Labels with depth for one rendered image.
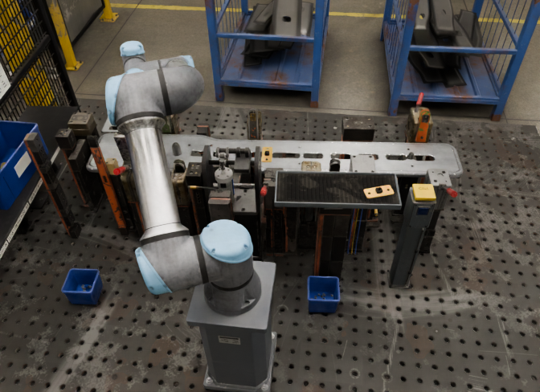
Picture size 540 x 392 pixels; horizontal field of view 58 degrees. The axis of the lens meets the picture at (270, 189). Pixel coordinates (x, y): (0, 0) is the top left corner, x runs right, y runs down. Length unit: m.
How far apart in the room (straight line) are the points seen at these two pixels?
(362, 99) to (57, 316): 2.80
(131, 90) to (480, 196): 1.55
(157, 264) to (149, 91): 0.41
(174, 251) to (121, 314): 0.73
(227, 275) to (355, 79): 3.18
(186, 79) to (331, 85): 2.90
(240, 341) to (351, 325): 0.51
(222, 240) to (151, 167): 0.24
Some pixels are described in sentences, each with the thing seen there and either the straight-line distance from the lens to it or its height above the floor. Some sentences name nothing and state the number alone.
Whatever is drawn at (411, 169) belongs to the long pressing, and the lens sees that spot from 1.83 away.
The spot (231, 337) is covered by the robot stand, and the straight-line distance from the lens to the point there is 1.34.
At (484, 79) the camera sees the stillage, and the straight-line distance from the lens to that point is 4.10.
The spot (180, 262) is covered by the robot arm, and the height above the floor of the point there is 1.31.
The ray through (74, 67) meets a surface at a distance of 4.64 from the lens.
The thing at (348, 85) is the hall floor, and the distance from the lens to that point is 4.08.
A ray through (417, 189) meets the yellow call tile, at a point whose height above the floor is 1.16.
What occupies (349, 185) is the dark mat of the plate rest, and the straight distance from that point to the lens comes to 1.50.
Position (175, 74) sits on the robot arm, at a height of 1.57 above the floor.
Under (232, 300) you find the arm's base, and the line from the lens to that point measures 1.24.
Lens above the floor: 2.20
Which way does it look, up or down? 45 degrees down
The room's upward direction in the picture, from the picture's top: 1 degrees counter-clockwise
